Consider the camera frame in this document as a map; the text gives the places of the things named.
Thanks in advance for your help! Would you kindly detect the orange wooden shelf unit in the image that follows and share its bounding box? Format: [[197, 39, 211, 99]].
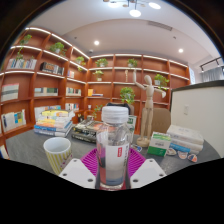
[[0, 27, 191, 159]]

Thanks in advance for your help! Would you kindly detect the dark blue office chair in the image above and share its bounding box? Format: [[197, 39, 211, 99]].
[[105, 101, 131, 116]]

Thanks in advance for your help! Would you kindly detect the yellow striped white cup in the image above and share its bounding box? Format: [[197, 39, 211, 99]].
[[43, 136, 73, 176]]

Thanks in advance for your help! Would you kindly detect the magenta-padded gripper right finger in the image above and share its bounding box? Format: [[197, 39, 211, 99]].
[[127, 147, 167, 190]]

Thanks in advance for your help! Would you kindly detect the green and white carton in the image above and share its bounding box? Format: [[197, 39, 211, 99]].
[[127, 114, 138, 144]]

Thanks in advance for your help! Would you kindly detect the ceiling air vent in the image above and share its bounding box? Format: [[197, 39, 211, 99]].
[[147, 20, 174, 32]]

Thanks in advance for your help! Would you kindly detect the wooden artist mannequin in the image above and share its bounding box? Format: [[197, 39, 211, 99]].
[[133, 69, 167, 148]]

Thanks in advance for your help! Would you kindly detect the white partition with dark top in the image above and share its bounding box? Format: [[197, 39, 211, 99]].
[[169, 79, 224, 158]]

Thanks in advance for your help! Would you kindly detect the tan chair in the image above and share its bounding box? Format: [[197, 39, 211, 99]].
[[152, 107, 172, 134]]

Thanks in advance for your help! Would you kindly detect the green and white box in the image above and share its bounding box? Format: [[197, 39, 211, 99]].
[[146, 131, 172, 158]]

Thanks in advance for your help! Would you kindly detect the stack of dark books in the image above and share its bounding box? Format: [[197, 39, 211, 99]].
[[70, 118, 104, 144]]

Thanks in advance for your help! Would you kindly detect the stack of colourful books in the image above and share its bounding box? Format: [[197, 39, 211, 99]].
[[33, 108, 76, 138]]

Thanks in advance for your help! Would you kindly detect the ceiling lamp with round lights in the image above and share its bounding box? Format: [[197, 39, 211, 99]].
[[102, 0, 162, 18]]

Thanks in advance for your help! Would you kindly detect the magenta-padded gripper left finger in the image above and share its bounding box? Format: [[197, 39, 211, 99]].
[[58, 147, 100, 190]]

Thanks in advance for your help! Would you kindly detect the black curtain rail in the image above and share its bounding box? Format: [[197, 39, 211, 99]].
[[199, 56, 224, 72]]

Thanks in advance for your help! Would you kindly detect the grey curtain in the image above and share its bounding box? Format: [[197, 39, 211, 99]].
[[201, 66, 224, 84]]

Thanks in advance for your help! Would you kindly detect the clear water bottle white cap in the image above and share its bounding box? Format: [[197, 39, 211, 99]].
[[95, 105, 132, 191]]

